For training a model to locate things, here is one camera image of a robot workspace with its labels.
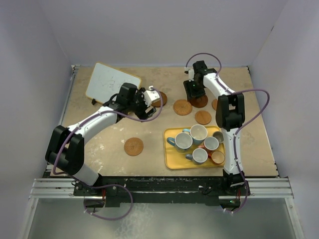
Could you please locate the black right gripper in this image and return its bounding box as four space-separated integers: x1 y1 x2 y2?
183 78 205 102

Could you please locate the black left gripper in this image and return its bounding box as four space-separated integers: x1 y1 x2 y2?
127 89 156 121

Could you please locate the dark brown wooden coaster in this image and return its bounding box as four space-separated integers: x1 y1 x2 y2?
152 91 167 108
189 95 208 108

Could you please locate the large woven rattan coaster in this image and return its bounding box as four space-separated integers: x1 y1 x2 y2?
173 100 192 116

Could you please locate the light wooden round coaster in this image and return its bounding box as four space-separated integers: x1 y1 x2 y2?
195 111 212 125

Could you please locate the small woven rattan coaster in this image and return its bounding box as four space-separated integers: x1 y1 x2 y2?
124 137 144 156

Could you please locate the large light blue mug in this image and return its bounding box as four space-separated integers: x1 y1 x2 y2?
182 124 208 145

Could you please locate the blue patterned mug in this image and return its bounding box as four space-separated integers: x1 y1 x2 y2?
166 132 193 153

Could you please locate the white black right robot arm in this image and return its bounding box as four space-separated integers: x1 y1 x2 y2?
183 61 248 195

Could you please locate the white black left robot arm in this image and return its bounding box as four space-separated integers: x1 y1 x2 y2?
45 83 162 195

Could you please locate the small grey cup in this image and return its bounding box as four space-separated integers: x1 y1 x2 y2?
212 131 224 144

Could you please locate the small orange cup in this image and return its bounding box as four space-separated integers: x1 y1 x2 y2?
208 151 225 165

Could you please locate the yellow framed whiteboard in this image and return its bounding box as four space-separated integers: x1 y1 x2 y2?
85 62 142 104

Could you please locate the orange white mug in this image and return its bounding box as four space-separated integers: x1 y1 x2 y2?
197 136 219 152

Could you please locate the yellow plastic tray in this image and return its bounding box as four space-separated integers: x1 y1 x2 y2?
163 127 226 170

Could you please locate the grey blue mug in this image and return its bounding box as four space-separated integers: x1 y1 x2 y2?
185 148 208 165

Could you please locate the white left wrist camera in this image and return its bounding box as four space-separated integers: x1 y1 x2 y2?
143 86 160 107

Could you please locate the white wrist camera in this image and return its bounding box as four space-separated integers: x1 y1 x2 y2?
184 67 194 82
143 86 160 107

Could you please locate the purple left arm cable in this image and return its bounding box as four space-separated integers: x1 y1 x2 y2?
51 89 164 221

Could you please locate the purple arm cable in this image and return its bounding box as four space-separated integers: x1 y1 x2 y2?
186 52 271 215
51 89 164 221

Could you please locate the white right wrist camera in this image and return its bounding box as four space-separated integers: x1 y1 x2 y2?
184 67 194 82

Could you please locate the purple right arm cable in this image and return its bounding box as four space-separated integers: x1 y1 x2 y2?
186 52 271 215

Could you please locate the aluminium table edge rail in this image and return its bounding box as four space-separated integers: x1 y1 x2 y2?
58 64 81 125

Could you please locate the black aluminium robot base frame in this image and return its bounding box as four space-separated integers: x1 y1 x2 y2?
30 174 294 211

